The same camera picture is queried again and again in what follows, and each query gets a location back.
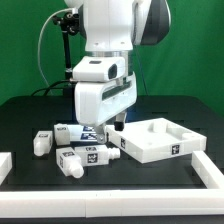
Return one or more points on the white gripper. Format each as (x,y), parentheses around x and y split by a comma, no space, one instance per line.
(96,103)

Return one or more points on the white square table top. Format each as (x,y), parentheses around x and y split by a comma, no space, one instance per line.
(156,139)

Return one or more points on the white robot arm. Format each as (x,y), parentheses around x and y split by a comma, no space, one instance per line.
(112,28)

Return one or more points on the white sheet with tags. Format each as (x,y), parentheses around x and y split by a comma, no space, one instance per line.
(79,133)

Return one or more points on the white obstacle fence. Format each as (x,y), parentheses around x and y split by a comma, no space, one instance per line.
(113,203)

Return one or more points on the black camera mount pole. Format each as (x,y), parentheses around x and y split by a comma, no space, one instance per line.
(69,25)

